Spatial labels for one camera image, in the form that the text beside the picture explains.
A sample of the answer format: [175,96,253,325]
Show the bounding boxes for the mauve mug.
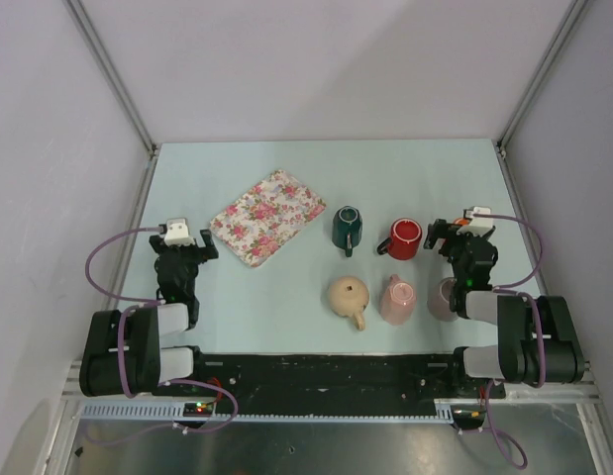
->
[427,278,458,322]

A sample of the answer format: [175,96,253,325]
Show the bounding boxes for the red mug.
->
[376,218,422,261]

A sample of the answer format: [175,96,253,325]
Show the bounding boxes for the pink mug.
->
[379,274,417,326]

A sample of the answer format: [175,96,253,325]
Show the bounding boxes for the dark green mug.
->
[332,206,362,257]

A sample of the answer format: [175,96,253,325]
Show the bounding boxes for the beige mug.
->
[328,276,369,332]

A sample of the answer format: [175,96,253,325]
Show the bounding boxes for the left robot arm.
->
[79,225,219,398]

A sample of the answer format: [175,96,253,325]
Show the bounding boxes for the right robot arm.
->
[423,219,585,397]

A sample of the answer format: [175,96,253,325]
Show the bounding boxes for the floral rectangular tray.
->
[210,169,327,268]

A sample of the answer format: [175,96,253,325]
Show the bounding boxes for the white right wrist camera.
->
[458,206,495,237]

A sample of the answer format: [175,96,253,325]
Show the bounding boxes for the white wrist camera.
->
[161,218,196,247]
[458,206,495,237]

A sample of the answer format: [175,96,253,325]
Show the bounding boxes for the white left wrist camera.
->
[161,218,196,247]

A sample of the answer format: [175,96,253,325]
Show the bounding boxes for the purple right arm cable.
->
[476,212,544,291]

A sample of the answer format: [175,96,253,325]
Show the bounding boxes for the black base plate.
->
[90,351,508,418]

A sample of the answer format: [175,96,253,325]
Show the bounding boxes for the grey slotted cable duct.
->
[79,399,488,425]

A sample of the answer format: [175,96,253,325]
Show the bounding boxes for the right aluminium corner post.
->
[496,0,592,149]

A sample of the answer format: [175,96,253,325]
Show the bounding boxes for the aluminium corner post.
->
[496,0,592,149]
[61,0,158,154]

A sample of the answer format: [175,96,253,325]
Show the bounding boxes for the left aluminium corner post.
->
[61,0,158,154]

